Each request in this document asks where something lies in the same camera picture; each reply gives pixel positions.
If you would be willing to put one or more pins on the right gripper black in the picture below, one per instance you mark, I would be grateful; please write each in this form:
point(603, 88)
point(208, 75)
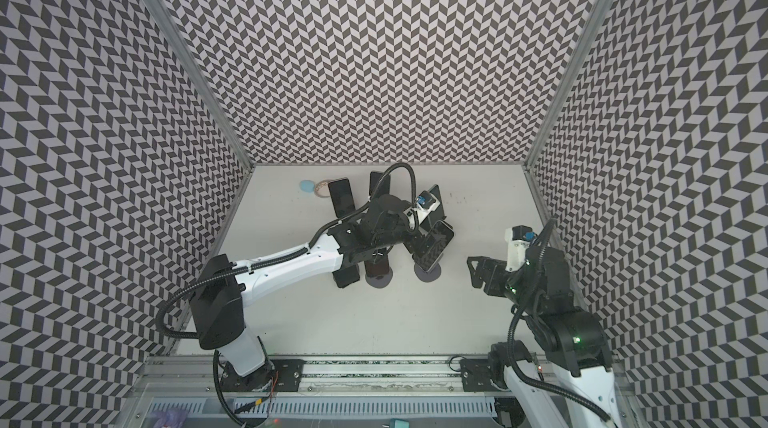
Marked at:
point(497, 275)

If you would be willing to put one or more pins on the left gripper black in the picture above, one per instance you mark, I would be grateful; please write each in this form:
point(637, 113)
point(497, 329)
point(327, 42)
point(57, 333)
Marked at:
point(419, 237)

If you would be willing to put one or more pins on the patterned screen phone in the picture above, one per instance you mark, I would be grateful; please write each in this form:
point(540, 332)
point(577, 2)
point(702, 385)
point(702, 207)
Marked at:
point(428, 248)

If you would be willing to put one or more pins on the grey round stand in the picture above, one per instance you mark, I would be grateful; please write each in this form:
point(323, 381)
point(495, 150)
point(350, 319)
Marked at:
point(428, 275)
point(381, 281)

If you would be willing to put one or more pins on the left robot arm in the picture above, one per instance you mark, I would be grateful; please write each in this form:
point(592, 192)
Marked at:
point(226, 288)

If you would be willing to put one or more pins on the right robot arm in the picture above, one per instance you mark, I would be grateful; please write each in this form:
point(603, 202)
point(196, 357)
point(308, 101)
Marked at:
point(556, 361)

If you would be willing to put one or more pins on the back right black phone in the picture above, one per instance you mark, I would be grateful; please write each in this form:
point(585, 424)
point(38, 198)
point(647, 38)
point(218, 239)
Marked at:
point(439, 213)

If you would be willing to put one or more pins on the black phone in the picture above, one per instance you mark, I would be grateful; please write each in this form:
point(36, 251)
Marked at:
point(346, 276)
point(378, 266)
point(379, 184)
point(342, 197)
point(439, 213)

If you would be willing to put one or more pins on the front centre black phone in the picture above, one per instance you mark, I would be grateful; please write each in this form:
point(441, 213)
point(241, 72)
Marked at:
point(378, 266)

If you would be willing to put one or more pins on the back centre black phone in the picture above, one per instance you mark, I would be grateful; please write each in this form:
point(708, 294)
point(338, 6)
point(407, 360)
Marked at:
point(379, 184)

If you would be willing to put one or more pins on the front left black phone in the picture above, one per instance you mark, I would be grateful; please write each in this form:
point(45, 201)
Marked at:
point(346, 276)

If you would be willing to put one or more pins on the back left black phone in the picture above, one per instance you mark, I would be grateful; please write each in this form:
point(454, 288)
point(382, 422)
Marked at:
point(342, 197)

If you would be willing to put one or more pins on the light blue round disc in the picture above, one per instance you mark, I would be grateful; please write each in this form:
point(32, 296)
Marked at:
point(307, 186)

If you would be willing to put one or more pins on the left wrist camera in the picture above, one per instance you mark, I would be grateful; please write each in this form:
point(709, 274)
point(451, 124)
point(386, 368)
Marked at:
point(426, 203)

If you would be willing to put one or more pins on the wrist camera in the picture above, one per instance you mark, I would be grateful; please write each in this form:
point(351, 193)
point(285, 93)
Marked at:
point(426, 203)
point(518, 240)

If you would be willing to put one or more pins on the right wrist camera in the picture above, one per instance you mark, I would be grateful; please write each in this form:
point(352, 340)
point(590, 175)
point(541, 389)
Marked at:
point(518, 240)

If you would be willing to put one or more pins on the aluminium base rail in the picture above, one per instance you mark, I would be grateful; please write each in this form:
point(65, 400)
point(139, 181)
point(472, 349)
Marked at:
point(192, 375)

